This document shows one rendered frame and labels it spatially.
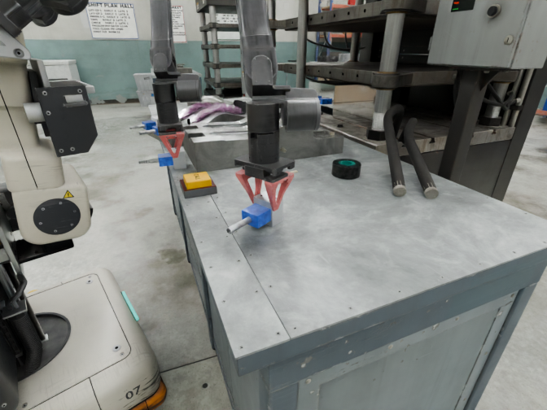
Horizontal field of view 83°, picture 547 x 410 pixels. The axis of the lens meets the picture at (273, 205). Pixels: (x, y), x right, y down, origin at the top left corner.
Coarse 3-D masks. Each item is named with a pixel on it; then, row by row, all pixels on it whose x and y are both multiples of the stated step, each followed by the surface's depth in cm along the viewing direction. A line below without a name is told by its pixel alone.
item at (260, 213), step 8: (264, 192) 65; (256, 200) 62; (264, 200) 61; (248, 208) 61; (256, 208) 61; (264, 208) 61; (280, 208) 63; (248, 216) 59; (256, 216) 58; (264, 216) 60; (272, 216) 61; (280, 216) 64; (240, 224) 57; (248, 224) 60; (256, 224) 59; (264, 224) 60; (272, 224) 62; (232, 232) 56
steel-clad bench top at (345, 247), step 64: (320, 192) 78; (384, 192) 78; (448, 192) 78; (256, 256) 54; (320, 256) 54; (384, 256) 54; (448, 256) 54; (512, 256) 54; (256, 320) 41; (320, 320) 41
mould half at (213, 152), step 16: (208, 128) 102; (224, 128) 103; (240, 128) 105; (320, 128) 115; (192, 144) 89; (208, 144) 88; (224, 144) 89; (240, 144) 91; (288, 144) 97; (304, 144) 100; (320, 144) 102; (336, 144) 104; (192, 160) 95; (208, 160) 90; (224, 160) 91
